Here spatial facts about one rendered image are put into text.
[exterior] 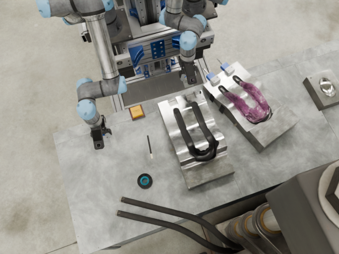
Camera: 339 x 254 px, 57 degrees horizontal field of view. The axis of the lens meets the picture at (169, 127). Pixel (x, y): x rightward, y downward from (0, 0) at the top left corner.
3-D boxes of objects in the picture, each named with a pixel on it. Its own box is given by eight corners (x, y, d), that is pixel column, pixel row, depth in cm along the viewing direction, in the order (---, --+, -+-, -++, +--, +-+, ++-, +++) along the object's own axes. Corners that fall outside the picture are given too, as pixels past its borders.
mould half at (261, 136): (202, 88, 188) (203, 79, 178) (235, 65, 193) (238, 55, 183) (259, 153, 173) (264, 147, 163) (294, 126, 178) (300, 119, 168)
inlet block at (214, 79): (199, 72, 189) (200, 67, 184) (206, 68, 190) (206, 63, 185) (213, 87, 185) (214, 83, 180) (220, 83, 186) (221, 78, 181)
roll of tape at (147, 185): (152, 189, 169) (152, 188, 165) (137, 189, 169) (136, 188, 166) (153, 174, 171) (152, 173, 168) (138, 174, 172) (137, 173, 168)
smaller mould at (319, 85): (302, 82, 187) (306, 76, 181) (325, 74, 189) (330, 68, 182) (319, 111, 180) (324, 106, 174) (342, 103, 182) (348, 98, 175)
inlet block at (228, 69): (213, 63, 191) (214, 58, 186) (219, 58, 192) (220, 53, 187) (227, 78, 187) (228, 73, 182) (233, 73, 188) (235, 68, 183)
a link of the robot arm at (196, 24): (186, 8, 149) (177, 26, 146) (208, 16, 147) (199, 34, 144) (186, 19, 157) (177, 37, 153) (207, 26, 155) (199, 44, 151)
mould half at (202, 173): (158, 109, 185) (156, 99, 172) (200, 95, 187) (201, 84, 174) (188, 190, 168) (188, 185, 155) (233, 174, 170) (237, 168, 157)
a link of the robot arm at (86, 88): (102, 82, 146) (105, 103, 142) (78, 87, 146) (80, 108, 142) (98, 73, 139) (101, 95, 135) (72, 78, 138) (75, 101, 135)
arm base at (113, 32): (94, 19, 180) (89, 7, 171) (119, 13, 181) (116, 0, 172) (99, 41, 175) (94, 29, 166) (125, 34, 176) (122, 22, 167)
